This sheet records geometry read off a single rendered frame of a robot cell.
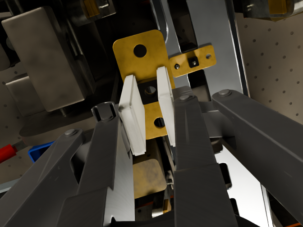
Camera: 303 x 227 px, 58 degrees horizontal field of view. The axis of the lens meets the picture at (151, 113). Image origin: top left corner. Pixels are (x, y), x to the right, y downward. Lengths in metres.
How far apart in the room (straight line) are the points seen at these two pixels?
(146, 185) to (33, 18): 0.34
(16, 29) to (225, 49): 0.35
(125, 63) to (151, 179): 0.34
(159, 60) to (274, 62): 0.73
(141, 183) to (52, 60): 0.29
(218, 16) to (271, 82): 0.46
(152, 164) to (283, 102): 0.59
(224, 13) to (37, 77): 0.33
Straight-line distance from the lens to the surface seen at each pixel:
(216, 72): 0.53
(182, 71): 0.51
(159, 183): 0.52
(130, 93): 0.16
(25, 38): 0.33
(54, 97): 0.34
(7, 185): 0.45
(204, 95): 0.55
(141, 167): 0.50
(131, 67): 0.21
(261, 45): 0.89
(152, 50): 0.21
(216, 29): 0.52
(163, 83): 0.16
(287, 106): 0.99
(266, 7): 0.50
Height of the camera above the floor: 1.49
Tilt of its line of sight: 67 degrees down
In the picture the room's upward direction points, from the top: 170 degrees clockwise
